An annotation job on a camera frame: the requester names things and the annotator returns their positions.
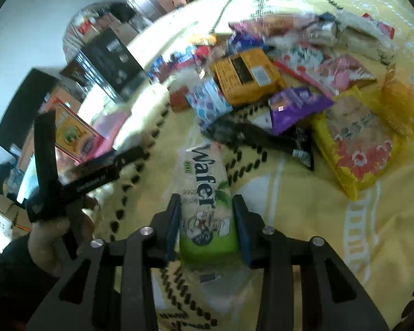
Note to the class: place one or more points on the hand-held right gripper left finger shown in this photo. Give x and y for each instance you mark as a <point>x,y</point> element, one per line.
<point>172,229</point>

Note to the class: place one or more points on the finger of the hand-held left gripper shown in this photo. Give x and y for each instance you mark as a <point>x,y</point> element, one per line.
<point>124,158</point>

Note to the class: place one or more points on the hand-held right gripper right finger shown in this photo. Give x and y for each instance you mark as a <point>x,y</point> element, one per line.
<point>242,236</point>

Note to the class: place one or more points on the green wafer packet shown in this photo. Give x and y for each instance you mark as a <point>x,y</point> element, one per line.
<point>207,193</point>

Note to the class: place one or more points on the person's left forearm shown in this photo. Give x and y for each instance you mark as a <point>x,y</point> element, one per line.
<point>10,282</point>

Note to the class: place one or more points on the person's left hand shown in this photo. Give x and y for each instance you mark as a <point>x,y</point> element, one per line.
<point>51,238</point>

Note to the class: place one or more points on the pink plastic bag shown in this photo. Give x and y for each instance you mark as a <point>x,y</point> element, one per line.
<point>107,126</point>

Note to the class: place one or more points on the orange red carton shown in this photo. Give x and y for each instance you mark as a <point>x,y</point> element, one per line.
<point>74,134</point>

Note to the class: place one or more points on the black monitor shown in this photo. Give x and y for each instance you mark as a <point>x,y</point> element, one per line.
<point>20,107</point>

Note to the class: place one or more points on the yellow printed blanket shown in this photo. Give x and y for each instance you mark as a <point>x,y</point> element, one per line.
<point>314,231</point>

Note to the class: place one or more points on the small red snack packet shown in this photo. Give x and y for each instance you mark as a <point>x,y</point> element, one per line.
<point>180,100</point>

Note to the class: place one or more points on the black appliance box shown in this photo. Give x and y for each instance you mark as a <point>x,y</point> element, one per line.
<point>107,63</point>

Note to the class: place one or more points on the blue patterned snack packet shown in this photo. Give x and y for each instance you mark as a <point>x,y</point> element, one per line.
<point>208,105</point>

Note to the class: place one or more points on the black snack packet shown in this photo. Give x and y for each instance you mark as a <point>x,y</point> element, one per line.
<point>262,138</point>

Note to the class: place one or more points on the blue red snack packet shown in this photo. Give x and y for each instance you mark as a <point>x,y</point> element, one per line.
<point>174,63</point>

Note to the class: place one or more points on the purple snack packet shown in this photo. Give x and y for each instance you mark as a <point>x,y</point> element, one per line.
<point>293,107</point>

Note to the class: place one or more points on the clear plastic bag of goods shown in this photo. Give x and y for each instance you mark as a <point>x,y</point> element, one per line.
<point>86,19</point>

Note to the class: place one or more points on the yellow flowered snack packet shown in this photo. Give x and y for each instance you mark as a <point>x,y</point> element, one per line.
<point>358,144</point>

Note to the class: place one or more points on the dark blue snack packet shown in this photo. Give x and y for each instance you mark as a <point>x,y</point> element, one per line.
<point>243,41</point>

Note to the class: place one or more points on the white red snack packet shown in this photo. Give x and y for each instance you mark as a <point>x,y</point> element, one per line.
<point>303,58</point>

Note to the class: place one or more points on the pink snack packet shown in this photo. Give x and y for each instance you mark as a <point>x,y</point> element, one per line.
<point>345,72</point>

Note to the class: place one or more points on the orange translucent snack bag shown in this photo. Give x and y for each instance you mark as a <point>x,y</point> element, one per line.
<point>403,103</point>

